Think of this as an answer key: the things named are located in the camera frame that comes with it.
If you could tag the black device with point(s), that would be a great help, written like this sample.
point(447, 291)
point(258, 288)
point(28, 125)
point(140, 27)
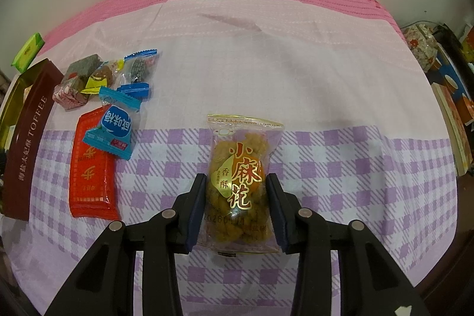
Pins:
point(448, 34)

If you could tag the orange box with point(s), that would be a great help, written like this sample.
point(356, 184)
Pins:
point(467, 45)

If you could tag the green small packet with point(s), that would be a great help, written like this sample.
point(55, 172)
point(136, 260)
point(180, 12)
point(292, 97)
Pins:
point(27, 51)

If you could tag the blue-ended clear snack packet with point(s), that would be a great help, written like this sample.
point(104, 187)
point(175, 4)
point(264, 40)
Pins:
point(139, 70)

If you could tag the pink white wrapped candy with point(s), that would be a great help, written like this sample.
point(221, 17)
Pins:
point(68, 94)

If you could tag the clear fried twist packet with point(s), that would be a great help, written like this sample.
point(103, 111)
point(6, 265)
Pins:
point(237, 153)

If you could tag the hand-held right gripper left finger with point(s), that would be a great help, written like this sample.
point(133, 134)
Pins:
point(195, 212)

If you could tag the red snack packet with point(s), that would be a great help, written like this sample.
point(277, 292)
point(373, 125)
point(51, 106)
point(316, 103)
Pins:
point(92, 182)

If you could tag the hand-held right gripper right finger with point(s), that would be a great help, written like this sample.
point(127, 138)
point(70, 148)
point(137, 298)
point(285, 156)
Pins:
point(277, 212)

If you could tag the floral ceramic teapot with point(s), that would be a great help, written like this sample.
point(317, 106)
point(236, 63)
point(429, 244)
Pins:
point(420, 45)

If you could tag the stack of books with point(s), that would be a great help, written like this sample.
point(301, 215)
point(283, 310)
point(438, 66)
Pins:
point(455, 131)

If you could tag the dark grey cube candy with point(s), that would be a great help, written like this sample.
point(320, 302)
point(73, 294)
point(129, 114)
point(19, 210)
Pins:
point(83, 66)

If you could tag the brown toffee tin box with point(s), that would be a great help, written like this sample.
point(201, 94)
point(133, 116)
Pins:
point(29, 153)

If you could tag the blue printed box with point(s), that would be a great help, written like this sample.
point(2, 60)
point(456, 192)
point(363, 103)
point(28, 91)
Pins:
point(450, 75)

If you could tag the yellow-edged round cake packet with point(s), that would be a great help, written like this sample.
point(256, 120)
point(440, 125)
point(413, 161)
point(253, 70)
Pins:
point(102, 77)

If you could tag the blue plum candy packet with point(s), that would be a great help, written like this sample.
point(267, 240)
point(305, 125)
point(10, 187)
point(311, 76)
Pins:
point(111, 127)

